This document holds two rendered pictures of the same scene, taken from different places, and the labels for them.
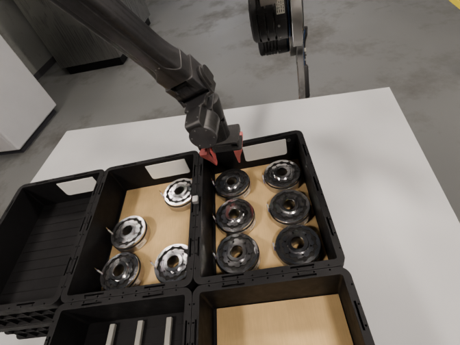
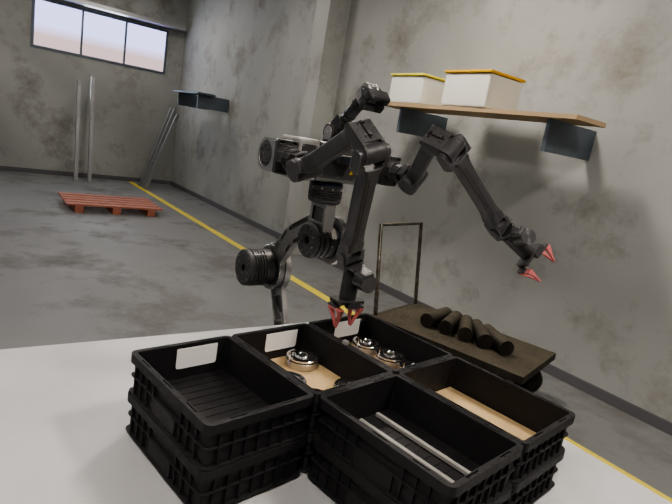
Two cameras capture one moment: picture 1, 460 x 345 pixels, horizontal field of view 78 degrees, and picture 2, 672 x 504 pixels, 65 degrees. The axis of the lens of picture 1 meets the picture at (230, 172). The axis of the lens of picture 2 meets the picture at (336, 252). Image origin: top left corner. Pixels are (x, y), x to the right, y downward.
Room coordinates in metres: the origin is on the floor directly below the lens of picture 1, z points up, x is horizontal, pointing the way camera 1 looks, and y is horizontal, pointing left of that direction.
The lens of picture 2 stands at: (-0.33, 1.42, 1.54)
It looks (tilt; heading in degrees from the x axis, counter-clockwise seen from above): 12 degrees down; 304
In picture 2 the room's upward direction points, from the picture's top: 10 degrees clockwise
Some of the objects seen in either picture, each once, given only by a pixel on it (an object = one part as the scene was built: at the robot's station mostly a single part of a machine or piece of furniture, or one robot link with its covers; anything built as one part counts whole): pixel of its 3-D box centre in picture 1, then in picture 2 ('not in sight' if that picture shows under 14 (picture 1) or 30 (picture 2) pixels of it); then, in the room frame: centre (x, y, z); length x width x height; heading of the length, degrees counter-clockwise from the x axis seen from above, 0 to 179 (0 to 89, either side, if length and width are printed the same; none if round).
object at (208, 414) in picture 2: (50, 243); (217, 395); (0.53, 0.55, 0.87); 0.40 x 0.30 x 0.11; 169
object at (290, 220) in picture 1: (289, 205); (390, 354); (0.40, -0.12, 0.86); 0.10 x 0.10 x 0.01
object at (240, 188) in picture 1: (231, 182); not in sight; (0.54, 0.00, 0.86); 0.10 x 0.10 x 0.01
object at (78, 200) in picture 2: not in sight; (110, 204); (6.72, -3.00, 0.06); 1.31 x 0.95 x 0.12; 72
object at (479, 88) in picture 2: not in sight; (480, 92); (1.33, -2.73, 2.08); 0.50 x 0.42 x 0.28; 161
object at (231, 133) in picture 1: (216, 129); (348, 293); (0.54, 0.00, 1.06); 0.10 x 0.07 x 0.07; 73
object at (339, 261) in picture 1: (257, 196); (378, 341); (0.42, -0.04, 0.92); 0.40 x 0.30 x 0.02; 169
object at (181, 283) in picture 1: (141, 216); (310, 356); (0.47, 0.25, 0.92); 0.40 x 0.30 x 0.02; 169
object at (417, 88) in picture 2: not in sight; (419, 92); (1.99, -2.95, 2.07); 0.46 x 0.38 x 0.25; 161
